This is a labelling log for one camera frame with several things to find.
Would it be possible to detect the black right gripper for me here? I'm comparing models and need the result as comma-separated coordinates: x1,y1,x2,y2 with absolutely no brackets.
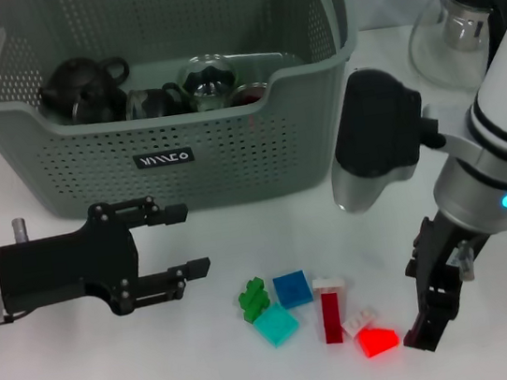
385,208,502,357

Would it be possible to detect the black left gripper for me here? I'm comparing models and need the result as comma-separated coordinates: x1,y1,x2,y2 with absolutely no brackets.
0,188,217,332

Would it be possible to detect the large red toy block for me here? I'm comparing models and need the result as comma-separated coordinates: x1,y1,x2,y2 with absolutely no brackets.
352,322,403,361

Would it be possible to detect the dark red toy block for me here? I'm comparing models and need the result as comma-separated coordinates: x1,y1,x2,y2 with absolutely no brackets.
318,289,347,346

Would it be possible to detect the glass teacup black sleeve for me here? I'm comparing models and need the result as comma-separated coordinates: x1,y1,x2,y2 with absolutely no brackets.
123,81,186,123
68,85,131,127
227,80,270,108
173,50,243,115

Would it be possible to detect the green toy block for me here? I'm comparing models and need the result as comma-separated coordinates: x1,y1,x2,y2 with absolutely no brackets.
235,274,273,325

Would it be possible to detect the grey perforated storage basket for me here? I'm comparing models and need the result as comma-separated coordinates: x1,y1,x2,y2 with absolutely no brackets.
0,0,382,239

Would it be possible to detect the long white toy block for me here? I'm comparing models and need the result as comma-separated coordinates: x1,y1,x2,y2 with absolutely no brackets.
311,273,351,314

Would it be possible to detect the blue square toy block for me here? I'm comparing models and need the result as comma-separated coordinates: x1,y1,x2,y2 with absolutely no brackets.
271,267,316,312

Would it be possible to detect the teal square toy block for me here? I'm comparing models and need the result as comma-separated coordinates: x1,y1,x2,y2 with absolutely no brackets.
249,300,303,351

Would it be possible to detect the black clay teapot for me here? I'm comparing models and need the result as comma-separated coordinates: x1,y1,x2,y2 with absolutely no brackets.
35,50,137,131

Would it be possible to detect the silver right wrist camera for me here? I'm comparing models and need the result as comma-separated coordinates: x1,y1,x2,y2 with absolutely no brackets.
316,59,454,215

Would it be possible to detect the glass teapot black handle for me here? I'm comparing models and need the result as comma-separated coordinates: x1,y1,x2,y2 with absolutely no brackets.
400,0,507,100

